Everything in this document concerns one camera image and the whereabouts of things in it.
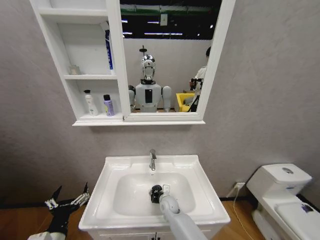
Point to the white toilet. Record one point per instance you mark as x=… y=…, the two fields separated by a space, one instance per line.
x=280 y=190

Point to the chrome faucet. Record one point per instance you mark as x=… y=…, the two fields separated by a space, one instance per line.
x=152 y=160

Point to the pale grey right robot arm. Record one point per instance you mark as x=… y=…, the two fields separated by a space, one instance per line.
x=175 y=217

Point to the blue and white tube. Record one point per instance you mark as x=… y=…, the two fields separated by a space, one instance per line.
x=109 y=52

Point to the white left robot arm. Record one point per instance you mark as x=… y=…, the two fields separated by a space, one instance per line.
x=47 y=236

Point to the white-framed mirror door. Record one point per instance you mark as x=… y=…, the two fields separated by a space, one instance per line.
x=170 y=62

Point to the small grey box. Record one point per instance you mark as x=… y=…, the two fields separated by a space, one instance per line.
x=74 y=70

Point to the white bottle black cap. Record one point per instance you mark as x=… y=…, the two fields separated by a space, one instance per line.
x=91 y=103

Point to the white ceramic washbasin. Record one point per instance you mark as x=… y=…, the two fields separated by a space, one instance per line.
x=130 y=200

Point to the white wall socket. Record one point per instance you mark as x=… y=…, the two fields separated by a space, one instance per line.
x=240 y=185

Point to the purple bottle black cap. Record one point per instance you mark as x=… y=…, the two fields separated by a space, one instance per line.
x=109 y=106

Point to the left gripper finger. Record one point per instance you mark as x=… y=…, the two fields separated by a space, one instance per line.
x=82 y=197
x=55 y=198

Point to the white vanity cabinet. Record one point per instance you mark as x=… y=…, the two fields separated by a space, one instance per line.
x=120 y=235

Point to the white wall cabinet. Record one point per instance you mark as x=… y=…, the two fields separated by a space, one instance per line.
x=82 y=50

